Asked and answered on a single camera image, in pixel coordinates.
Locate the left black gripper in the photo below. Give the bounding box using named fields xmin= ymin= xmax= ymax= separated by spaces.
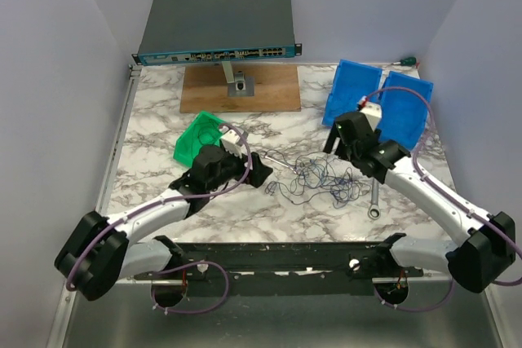
xmin=207 ymin=145 xmax=272 ymax=192

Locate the purple wire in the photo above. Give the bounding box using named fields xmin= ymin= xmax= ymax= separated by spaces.
xmin=267 ymin=152 xmax=366 ymax=206

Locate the black wire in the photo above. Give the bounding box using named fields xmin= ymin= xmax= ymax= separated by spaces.
xmin=195 ymin=117 xmax=223 ymax=148

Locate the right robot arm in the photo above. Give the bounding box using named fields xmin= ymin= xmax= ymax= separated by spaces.
xmin=324 ymin=110 xmax=515 ymax=293

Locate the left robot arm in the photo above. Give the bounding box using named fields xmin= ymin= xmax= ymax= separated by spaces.
xmin=54 ymin=145 xmax=273 ymax=301

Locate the small open-end chrome wrench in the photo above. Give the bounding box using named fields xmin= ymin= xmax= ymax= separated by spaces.
xmin=263 ymin=152 xmax=296 ymax=173

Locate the blue storage bin left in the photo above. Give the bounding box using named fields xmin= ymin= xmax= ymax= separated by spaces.
xmin=321 ymin=59 xmax=383 ymax=127

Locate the blue storage bin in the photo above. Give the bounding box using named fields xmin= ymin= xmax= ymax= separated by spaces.
xmin=378 ymin=71 xmax=433 ymax=151
xmin=321 ymin=59 xmax=383 ymax=127

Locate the green storage bin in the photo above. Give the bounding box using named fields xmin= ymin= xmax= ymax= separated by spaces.
xmin=173 ymin=111 xmax=224 ymax=168

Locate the blue storage bin right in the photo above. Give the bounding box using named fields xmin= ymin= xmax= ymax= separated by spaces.
xmin=378 ymin=71 xmax=433 ymax=151

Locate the long ratchet chrome wrench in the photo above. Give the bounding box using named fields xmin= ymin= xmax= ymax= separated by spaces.
xmin=367 ymin=178 xmax=381 ymax=220

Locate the wooden base board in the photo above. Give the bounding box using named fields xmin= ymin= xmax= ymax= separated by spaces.
xmin=179 ymin=64 xmax=301 ymax=113

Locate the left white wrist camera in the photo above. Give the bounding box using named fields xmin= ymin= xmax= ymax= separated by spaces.
xmin=219 ymin=126 xmax=244 ymax=157

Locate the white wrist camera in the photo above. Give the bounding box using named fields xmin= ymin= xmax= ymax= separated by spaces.
xmin=219 ymin=126 xmax=244 ymax=157
xmin=358 ymin=96 xmax=383 ymax=131

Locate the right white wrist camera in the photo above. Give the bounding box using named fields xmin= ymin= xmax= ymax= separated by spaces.
xmin=358 ymin=96 xmax=383 ymax=131

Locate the grey metal stand bracket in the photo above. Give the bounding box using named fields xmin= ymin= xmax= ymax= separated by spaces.
xmin=221 ymin=61 xmax=254 ymax=98

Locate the green handled screwdriver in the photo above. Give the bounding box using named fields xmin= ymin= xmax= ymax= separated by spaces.
xmin=391 ymin=56 xmax=418 ymax=67

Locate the black mounting base rail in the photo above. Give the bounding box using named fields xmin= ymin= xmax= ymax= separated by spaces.
xmin=136 ymin=241 xmax=423 ymax=297

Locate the grey network switch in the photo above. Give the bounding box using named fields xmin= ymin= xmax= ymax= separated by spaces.
xmin=132 ymin=0 xmax=303 ymax=66

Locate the aluminium frame rail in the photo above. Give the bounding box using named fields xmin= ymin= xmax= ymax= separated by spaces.
xmin=46 ymin=64 xmax=142 ymax=347

